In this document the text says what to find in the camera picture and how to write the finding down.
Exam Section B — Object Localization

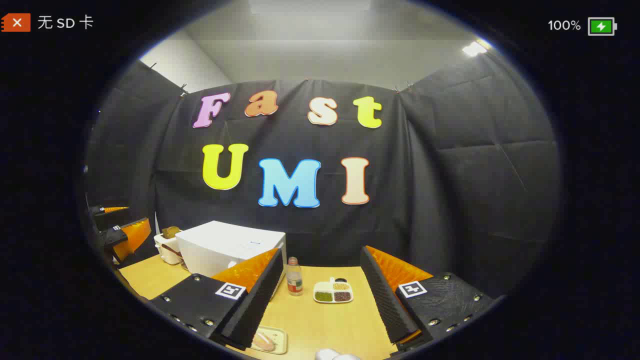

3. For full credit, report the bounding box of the clear bottle with red label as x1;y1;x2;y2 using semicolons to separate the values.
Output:
286;257;304;297

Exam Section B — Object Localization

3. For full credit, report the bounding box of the white microwave oven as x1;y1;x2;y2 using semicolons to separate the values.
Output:
175;220;288;301

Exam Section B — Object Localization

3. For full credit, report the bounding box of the ceiling light panel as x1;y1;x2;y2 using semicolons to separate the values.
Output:
462;39;493;57

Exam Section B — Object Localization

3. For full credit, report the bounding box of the cream square tray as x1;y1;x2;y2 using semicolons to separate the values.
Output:
251;326;289;355

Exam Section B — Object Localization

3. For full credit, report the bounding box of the white toaster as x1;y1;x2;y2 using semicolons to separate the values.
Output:
153;232;184;266

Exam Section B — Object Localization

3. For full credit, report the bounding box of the round bun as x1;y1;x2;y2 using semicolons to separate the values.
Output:
252;331;277;352

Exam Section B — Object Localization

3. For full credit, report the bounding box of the black backdrop cloth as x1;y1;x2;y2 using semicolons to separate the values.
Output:
82;47;560;301

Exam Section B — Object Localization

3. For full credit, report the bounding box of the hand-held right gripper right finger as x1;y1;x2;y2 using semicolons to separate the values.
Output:
360;245;497;352

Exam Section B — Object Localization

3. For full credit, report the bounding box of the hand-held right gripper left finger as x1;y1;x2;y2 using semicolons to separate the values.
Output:
149;247;285;352

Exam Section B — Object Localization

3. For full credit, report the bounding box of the white divided plate with beans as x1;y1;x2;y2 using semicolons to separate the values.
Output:
313;277;354;304

